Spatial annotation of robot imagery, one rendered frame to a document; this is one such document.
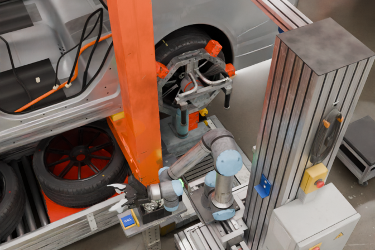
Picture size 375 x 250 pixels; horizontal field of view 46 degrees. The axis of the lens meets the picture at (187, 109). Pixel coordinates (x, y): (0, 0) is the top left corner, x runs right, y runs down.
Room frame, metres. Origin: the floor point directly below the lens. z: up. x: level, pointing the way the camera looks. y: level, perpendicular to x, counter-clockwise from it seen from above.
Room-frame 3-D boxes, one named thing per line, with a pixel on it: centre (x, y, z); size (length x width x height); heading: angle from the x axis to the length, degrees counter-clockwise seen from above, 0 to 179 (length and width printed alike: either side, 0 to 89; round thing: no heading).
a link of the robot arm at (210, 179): (1.34, -0.15, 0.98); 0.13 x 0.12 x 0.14; 12
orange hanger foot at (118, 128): (2.01, 0.42, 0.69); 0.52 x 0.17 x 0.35; 27
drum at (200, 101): (2.21, -0.05, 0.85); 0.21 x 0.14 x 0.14; 27
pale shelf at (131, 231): (1.49, 0.23, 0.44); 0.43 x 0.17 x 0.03; 117
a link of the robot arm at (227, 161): (1.22, -0.18, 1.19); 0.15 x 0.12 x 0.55; 12
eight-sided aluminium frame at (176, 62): (2.28, -0.02, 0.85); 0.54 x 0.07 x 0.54; 117
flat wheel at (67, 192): (1.94, 0.78, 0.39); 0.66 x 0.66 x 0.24
